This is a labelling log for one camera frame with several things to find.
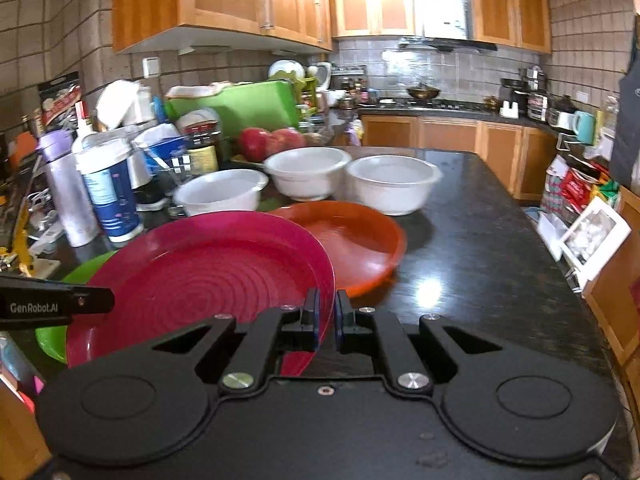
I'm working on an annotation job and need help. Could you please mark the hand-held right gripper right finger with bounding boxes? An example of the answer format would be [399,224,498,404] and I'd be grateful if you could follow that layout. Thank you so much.
[336,289,511,394]

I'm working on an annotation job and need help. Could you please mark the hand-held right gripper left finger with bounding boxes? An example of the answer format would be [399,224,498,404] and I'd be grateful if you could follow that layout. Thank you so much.
[140,287,321,394]

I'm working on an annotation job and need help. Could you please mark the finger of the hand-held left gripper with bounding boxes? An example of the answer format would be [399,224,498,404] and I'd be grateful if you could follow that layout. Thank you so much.
[70,286,115,327]

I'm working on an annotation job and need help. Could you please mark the green plastic plate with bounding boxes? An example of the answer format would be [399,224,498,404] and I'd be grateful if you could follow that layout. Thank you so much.
[35,250,118,365]

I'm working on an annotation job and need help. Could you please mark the orange plastic plate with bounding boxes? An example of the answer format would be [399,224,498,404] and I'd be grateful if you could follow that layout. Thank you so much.
[265,201,407,298]

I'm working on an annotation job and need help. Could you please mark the magenta plastic plate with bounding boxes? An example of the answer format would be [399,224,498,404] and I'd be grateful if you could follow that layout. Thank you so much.
[66,211,336,378]

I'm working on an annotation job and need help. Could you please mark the white plastic bowl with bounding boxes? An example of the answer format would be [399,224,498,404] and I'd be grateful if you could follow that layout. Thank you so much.
[173,169,269,217]
[263,147,352,202]
[346,156,443,217]

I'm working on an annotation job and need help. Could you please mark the white plates in dish rack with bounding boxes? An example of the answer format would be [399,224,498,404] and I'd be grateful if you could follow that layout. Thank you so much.
[269,60,306,81]

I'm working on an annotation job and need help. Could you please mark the yellow tool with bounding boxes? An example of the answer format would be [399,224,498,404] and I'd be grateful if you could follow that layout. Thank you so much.
[0,200,38,276]

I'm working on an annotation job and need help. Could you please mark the blue and white drink cup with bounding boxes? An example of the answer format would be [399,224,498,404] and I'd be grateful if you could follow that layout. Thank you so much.
[75,139,145,243]

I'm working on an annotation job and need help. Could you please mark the purple lidded water bottle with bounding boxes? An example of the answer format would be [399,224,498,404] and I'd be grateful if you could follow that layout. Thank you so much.
[39,129,98,248]

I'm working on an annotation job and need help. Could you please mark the white squeeze bottle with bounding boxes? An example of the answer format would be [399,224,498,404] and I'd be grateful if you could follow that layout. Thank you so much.
[71,101,103,153]

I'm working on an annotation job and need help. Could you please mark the blue tissue box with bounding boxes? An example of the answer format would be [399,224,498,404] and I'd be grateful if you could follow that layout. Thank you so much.
[137,122,188,171]

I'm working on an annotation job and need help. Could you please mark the dark sauce jar red lid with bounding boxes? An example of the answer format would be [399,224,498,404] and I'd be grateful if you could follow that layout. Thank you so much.
[182,119,222,176]

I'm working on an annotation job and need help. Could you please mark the black and red snack bag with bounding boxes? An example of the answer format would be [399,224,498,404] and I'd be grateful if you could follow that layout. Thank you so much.
[39,71,83,128]

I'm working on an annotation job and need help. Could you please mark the wooden base cabinets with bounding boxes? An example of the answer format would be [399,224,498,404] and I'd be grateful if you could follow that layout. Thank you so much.
[360,114,560,202]

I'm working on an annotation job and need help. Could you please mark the green cutting board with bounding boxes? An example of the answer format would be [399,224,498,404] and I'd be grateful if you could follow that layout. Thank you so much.
[165,80,301,136]

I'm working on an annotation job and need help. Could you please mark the white cardboard box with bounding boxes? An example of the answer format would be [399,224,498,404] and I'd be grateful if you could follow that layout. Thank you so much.
[560,196,632,281]

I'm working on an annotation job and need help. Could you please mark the pile of colourful snack packets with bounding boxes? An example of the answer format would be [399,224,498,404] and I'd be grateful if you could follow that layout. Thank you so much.
[542,155,621,221]

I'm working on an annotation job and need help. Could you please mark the silver toaster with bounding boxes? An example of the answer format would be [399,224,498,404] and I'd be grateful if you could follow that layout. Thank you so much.
[525,92,549,122]

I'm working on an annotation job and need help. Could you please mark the black range hood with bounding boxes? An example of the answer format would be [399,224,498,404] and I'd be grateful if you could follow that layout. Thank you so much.
[398,37,498,52]

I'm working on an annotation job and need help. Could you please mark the mint green mug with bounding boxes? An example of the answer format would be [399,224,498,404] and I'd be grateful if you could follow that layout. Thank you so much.
[572,111,597,144]

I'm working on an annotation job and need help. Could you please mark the white water heater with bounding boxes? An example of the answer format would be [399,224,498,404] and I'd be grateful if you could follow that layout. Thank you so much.
[412,0,473,41]

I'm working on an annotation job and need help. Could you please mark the dark hanging apron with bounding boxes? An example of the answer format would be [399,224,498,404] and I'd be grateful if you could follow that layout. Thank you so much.
[610,35,640,191]

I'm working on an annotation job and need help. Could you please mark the narrow wooden wall cabinet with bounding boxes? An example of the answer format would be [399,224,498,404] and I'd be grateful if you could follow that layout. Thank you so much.
[331,0,416,38]

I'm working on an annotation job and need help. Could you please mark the corner wooden wall cabinet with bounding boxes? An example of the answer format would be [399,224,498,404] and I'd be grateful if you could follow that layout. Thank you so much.
[472,0,552,53]

